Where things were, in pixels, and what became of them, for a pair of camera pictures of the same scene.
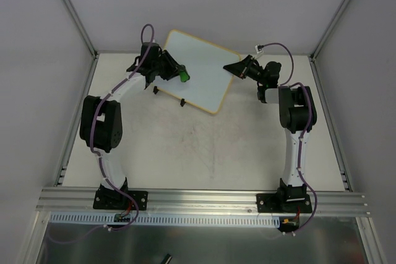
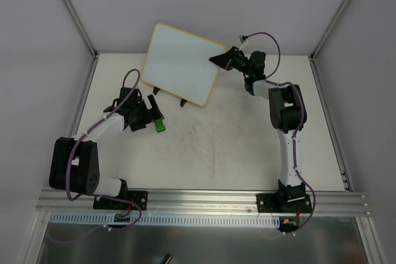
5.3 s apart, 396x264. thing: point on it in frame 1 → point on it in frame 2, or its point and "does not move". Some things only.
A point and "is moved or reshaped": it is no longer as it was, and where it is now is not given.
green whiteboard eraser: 184,76 → 159,125
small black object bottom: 167,259 does not move
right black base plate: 275,203 does not move
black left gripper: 167,66 → 148,112
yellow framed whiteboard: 210,81 is moved or reshaped
